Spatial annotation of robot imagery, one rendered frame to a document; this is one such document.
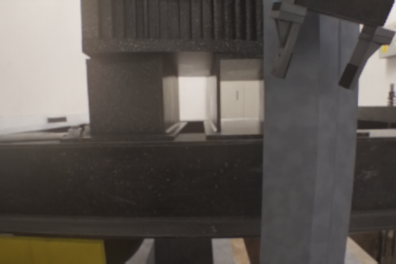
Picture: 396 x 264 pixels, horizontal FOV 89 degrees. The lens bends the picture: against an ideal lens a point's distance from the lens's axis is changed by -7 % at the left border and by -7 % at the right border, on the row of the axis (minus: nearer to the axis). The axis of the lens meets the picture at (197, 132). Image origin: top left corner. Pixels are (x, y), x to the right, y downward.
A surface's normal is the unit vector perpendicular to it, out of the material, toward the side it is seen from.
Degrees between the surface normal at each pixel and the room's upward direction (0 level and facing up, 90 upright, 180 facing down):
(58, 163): 90
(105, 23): 90
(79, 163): 90
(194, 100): 90
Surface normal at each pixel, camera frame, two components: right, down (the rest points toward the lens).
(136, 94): -0.02, 0.11
